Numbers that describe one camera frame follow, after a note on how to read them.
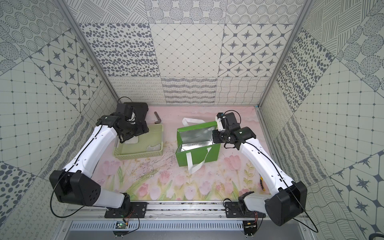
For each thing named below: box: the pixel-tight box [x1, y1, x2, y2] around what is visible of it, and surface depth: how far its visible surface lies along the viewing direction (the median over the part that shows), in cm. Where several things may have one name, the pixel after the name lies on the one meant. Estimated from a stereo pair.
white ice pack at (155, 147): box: [146, 144, 161, 152], surface depth 95 cm
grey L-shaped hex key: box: [154, 111, 162, 124], surface depth 113 cm
